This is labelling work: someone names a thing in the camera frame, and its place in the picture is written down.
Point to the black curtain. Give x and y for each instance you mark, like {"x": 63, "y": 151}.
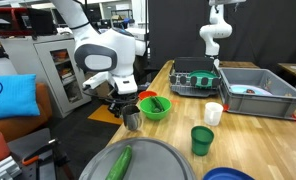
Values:
{"x": 271, "y": 33}

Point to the small brown object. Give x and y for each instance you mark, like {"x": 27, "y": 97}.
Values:
{"x": 250, "y": 91}

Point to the aluminium extrusion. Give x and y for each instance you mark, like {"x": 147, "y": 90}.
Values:
{"x": 1, "y": 170}

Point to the green plastic cup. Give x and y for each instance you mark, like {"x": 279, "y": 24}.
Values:
{"x": 201, "y": 143}

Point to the orange plastic bowl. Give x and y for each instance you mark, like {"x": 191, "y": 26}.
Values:
{"x": 146, "y": 94}

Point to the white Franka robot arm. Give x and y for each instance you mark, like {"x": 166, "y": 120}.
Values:
{"x": 121, "y": 50}

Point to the stainless steel cup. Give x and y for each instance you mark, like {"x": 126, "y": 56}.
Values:
{"x": 132, "y": 121}

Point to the yellow floor mat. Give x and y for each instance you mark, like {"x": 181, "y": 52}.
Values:
{"x": 101, "y": 117}

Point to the grey plastic bin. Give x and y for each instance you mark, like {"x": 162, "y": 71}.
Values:
{"x": 254, "y": 106}

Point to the grey dish rack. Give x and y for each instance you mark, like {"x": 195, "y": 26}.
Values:
{"x": 191, "y": 63}

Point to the small dark green cucumber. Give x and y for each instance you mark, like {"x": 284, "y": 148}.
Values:
{"x": 157, "y": 105}

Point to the white plastic cup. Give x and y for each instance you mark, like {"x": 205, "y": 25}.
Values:
{"x": 213, "y": 115}

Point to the round grey tray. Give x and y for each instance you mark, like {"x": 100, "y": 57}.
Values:
{"x": 154, "y": 163}

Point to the grey metal cabinet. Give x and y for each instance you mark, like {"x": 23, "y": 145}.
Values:
{"x": 21, "y": 56}

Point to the white box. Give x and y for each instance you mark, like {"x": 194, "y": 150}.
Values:
{"x": 141, "y": 46}

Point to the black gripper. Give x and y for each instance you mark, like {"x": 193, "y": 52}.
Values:
{"x": 124, "y": 99}

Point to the red black machine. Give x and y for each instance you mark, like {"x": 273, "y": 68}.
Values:
{"x": 8, "y": 20}

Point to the black office chair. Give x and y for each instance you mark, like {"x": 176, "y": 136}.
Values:
{"x": 149, "y": 71}

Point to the light blue plate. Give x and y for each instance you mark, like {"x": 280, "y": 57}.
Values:
{"x": 239, "y": 90}

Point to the blue cushion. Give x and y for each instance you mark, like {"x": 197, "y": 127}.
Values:
{"x": 11, "y": 96}

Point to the small orange container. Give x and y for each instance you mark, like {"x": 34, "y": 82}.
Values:
{"x": 59, "y": 55}

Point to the orange sofa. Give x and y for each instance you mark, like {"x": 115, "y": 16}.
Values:
{"x": 18, "y": 128}

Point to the wooden side table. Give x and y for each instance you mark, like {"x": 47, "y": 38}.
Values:
{"x": 293, "y": 70}

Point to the green plastic bowl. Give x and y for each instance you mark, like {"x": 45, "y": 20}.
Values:
{"x": 148, "y": 114}

